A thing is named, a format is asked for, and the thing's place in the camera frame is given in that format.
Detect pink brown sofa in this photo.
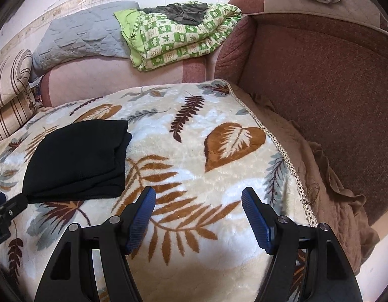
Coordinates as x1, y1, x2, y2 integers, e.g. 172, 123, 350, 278
40, 0, 388, 227

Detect grey quilted blanket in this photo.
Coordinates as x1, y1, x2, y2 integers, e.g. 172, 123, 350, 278
30, 1, 141, 81

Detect striped beige pillow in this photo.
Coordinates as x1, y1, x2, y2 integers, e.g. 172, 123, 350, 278
0, 49, 33, 114
0, 93, 37, 142

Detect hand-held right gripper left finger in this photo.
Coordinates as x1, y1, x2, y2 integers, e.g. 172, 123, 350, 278
33, 186, 157, 302

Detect black pants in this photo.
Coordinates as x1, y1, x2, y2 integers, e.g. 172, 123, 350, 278
21, 120, 133, 204

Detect dark grey cloth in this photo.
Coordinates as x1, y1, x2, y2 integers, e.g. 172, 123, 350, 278
159, 3, 208, 26

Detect brown quilted sofa cover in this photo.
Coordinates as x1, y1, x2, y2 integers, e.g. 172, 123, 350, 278
228, 80, 380, 277

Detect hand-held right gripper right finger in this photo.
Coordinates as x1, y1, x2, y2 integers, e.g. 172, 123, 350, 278
241, 187, 364, 302

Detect green patterned quilt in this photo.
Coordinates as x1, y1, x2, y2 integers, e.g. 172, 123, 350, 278
114, 2, 243, 72

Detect leaf printed blanket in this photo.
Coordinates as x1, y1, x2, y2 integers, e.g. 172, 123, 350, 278
0, 79, 319, 302

